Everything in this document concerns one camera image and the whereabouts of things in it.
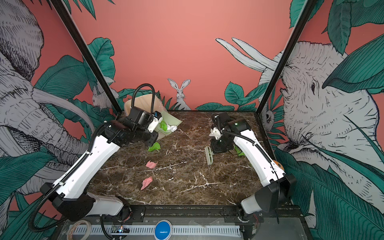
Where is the light green dustpan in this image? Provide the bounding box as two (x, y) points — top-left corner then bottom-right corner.
(155, 111), (182, 140)

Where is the light green hand brush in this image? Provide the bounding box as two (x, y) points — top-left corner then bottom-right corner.
(205, 146), (214, 166)

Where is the cream trash bin with bag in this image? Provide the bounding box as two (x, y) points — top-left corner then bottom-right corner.
(134, 94), (167, 113)

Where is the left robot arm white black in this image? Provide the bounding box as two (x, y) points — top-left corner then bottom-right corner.
(28, 107), (163, 233)

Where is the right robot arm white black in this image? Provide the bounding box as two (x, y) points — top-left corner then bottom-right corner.
(205, 113), (297, 221)

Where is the green paper scrap centre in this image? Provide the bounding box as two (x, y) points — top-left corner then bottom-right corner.
(160, 121), (168, 132)

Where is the green paper scrap near bin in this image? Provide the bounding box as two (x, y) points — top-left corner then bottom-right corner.
(148, 142), (161, 152)

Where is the green paper scrap far right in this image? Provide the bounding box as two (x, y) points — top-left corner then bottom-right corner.
(235, 146), (245, 156)

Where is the white paper scrap right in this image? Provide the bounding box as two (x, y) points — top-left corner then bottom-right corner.
(168, 126), (177, 132)

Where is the pink paper scrap upper left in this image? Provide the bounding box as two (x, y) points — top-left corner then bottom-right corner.
(146, 161), (158, 170)

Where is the pink paper scrap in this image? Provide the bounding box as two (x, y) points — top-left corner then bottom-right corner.
(146, 161), (158, 170)
(141, 177), (153, 191)

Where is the pink paper scrap lower left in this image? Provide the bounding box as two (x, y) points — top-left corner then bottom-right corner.
(141, 177), (153, 191)

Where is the orange plush toy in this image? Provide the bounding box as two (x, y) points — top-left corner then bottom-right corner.
(273, 160), (285, 171)

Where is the blue round button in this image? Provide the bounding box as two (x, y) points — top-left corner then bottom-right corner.
(154, 220), (173, 240)

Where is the white slotted cable duct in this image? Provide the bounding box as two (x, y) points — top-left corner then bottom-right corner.
(67, 224), (241, 237)

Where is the coiled clear cable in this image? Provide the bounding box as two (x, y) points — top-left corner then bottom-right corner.
(66, 220), (92, 240)

